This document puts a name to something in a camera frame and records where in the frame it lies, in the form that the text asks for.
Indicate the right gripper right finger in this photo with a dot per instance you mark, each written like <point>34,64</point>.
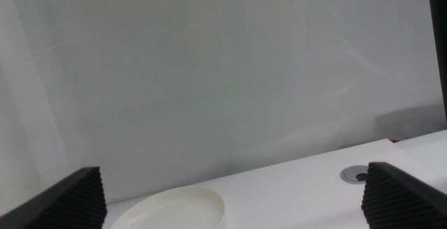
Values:
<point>401,204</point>

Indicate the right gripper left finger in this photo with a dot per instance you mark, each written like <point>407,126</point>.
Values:
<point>70,204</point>

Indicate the cream white shallow bowl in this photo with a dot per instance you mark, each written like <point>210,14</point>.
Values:
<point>174,211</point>

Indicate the white fabric backdrop curtain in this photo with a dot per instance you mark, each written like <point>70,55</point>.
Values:
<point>209,82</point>

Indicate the dark vertical post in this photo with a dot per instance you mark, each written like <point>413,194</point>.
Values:
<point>439,30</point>

